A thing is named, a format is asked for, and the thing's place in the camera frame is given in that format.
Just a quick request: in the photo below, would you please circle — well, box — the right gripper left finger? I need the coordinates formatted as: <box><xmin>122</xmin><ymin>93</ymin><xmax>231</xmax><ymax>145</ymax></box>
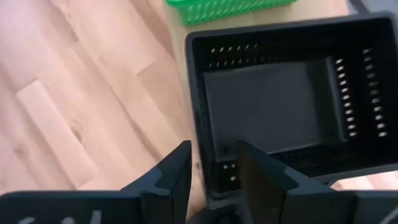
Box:
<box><xmin>121</xmin><ymin>139</ymin><xmax>192</xmax><ymax>224</ymax></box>

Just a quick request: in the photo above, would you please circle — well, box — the black plastic basket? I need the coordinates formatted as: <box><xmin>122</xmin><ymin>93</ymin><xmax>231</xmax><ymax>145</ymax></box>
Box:
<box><xmin>185</xmin><ymin>11</ymin><xmax>398</xmax><ymax>210</ymax></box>

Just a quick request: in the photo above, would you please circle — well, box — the green plastic basket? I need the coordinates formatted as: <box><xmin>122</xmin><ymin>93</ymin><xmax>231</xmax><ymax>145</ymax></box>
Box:
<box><xmin>164</xmin><ymin>0</ymin><xmax>299</xmax><ymax>27</ymax></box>

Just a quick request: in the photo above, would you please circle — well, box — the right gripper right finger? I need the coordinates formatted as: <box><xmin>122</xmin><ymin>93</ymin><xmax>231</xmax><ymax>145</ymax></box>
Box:
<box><xmin>236</xmin><ymin>139</ymin><xmax>358</xmax><ymax>224</ymax></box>

